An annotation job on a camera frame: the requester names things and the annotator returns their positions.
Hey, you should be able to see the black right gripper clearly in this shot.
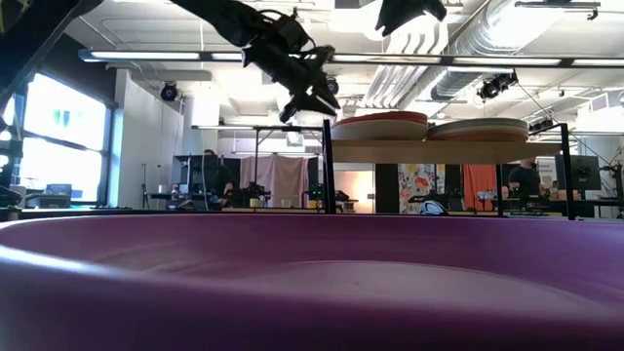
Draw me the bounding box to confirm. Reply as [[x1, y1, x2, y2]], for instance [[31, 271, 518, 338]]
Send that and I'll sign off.
[[374, 0, 448, 38]]

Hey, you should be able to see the magenta pink plate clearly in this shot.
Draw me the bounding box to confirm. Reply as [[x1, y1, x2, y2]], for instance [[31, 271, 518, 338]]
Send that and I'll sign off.
[[334, 116, 429, 128]]

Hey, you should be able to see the orange curtain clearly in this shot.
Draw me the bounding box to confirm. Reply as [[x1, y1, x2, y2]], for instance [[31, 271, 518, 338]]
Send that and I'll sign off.
[[462, 164, 498, 212]]

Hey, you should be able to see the black bar with light strips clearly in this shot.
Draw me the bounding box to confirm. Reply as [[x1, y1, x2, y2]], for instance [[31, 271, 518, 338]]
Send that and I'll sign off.
[[77, 48, 624, 68]]

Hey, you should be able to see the wooden shelf with black legs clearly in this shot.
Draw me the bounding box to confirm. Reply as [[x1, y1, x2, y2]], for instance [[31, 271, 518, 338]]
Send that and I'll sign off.
[[321, 119, 579, 221]]

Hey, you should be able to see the purple plate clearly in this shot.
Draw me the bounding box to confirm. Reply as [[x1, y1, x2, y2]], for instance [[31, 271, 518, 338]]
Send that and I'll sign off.
[[0, 214, 624, 351]]

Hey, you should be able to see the large bright window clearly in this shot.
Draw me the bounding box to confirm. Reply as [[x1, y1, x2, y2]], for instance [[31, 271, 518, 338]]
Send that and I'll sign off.
[[0, 72, 113, 205]]

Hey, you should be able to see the silver ventilation duct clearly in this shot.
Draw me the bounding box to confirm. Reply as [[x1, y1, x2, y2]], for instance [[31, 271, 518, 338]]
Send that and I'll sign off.
[[429, 0, 542, 101]]

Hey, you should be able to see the colourful floral panel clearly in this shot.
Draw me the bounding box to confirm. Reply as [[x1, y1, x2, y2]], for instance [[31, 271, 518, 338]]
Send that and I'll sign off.
[[398, 163, 439, 210]]

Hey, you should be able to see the black panel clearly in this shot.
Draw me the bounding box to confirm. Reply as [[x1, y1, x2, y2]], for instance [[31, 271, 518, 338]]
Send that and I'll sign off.
[[374, 163, 400, 209]]

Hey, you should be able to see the orange plate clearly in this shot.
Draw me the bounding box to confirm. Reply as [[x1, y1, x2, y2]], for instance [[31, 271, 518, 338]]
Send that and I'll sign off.
[[340, 110, 429, 121]]

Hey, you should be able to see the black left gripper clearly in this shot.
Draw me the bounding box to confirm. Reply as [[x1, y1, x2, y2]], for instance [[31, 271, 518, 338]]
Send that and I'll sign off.
[[242, 36, 341, 123]]

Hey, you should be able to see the black monitor on arm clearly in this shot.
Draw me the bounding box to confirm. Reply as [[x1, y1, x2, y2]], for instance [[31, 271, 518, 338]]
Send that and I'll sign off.
[[555, 155, 603, 192]]

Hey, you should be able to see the cream white plate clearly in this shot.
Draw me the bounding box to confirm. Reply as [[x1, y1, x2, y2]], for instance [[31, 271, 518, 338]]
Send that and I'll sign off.
[[331, 119, 429, 142]]

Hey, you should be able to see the blue white rounded object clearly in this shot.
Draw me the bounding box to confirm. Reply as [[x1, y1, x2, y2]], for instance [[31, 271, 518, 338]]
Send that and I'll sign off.
[[421, 200, 449, 217]]

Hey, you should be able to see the dark laptop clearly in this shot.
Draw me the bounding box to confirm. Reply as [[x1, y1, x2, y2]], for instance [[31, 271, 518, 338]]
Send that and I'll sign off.
[[26, 183, 73, 210]]

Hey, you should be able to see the beige curtain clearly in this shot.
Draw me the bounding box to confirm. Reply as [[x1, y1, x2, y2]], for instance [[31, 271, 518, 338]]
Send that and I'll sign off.
[[239, 155, 310, 207]]

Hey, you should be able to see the black metal rack frame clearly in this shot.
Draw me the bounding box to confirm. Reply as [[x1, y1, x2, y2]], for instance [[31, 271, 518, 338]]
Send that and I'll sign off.
[[192, 125, 326, 206]]

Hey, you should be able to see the peach plate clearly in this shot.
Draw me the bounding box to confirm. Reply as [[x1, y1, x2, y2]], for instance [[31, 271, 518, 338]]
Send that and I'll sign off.
[[427, 127, 530, 143]]

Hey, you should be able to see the black computer monitor back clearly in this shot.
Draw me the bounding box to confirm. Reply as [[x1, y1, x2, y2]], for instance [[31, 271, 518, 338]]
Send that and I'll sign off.
[[170, 154, 241, 205]]

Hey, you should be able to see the person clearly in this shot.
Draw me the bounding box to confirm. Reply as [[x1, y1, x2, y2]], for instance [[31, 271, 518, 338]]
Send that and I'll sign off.
[[506, 157, 543, 199], [202, 148, 235, 206]]

